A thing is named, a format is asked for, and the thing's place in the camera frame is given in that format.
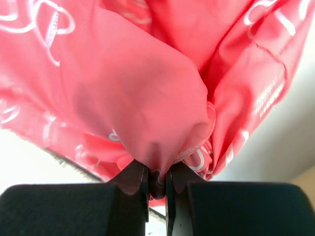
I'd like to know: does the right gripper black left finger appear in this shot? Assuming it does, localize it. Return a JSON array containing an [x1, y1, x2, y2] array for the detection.
[[0, 161, 149, 236]]

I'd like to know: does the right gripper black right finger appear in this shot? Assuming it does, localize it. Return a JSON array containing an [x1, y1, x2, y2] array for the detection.
[[166, 163, 315, 236]]

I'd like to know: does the pink patterned garment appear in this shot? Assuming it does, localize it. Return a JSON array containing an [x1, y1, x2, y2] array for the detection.
[[0, 0, 315, 207]]

